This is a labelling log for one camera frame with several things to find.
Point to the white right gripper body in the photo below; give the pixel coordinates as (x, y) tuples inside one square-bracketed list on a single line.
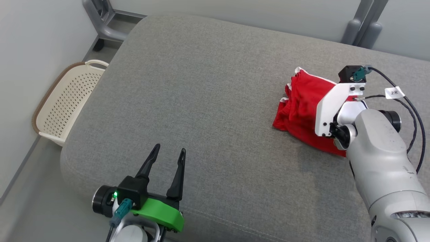
[(331, 104)]

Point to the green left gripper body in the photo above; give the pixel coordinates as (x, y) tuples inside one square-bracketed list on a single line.
[(161, 213)]

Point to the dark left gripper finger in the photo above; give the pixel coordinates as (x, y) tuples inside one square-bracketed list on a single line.
[(149, 163), (178, 178)]

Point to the red Bulls 23 jersey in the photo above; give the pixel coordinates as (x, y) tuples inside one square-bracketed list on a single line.
[(302, 134)]

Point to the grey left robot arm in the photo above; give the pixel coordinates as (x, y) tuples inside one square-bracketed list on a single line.
[(102, 201)]

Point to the cream perforated laundry basket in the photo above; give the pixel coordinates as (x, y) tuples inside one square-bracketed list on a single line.
[(67, 101)]

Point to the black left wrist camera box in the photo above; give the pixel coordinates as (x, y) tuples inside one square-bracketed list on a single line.
[(132, 191)]

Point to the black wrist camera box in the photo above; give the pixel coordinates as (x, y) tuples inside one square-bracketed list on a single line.
[(132, 191), (347, 74)]

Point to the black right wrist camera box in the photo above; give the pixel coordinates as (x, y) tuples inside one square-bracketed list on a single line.
[(347, 74)]

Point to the grey metal partition post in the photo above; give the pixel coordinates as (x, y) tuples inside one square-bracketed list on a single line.
[(356, 27), (374, 30)]

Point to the grey metal corner frame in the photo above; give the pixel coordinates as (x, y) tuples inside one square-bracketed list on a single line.
[(104, 20)]

